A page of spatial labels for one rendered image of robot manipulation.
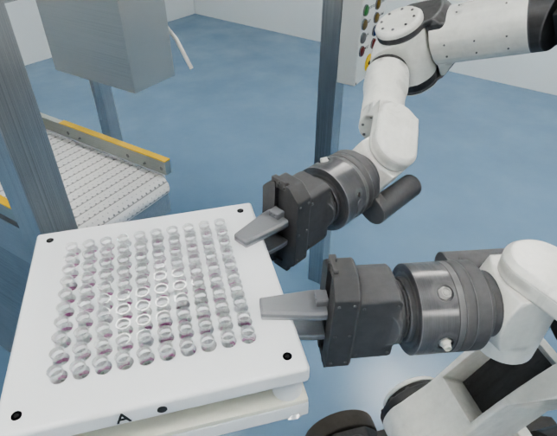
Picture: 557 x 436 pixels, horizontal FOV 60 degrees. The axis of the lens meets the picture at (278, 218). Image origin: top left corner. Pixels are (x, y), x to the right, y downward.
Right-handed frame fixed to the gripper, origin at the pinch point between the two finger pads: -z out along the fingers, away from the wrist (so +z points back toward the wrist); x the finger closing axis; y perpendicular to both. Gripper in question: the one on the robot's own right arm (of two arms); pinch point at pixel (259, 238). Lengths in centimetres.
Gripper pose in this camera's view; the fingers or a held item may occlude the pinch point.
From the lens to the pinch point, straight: 54.4
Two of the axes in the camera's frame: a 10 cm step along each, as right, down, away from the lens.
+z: 6.9, -4.2, 5.9
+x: -0.3, 8.0, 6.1
